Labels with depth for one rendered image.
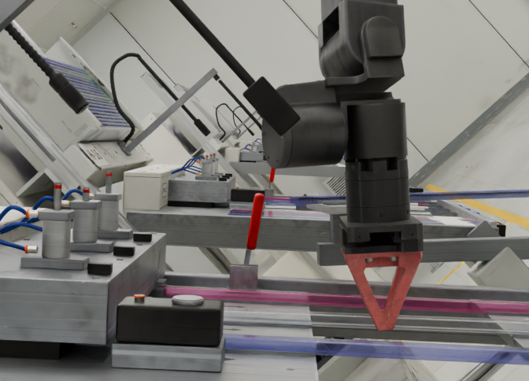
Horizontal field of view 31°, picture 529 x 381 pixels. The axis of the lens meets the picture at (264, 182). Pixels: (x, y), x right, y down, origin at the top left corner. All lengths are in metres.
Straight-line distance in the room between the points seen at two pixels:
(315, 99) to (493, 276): 0.58
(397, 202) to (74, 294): 0.30
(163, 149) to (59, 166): 3.60
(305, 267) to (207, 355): 4.74
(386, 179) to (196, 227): 1.03
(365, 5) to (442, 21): 7.77
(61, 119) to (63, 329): 1.28
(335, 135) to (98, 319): 0.26
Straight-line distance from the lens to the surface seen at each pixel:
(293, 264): 5.43
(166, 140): 5.42
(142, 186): 2.04
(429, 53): 8.59
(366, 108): 0.84
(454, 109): 8.60
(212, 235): 1.84
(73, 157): 1.83
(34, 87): 2.00
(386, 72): 0.84
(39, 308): 0.73
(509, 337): 0.91
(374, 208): 0.84
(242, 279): 1.04
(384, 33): 0.85
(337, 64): 0.87
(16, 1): 0.77
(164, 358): 0.70
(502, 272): 1.35
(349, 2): 0.86
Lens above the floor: 1.13
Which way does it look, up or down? 1 degrees down
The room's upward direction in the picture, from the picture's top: 42 degrees counter-clockwise
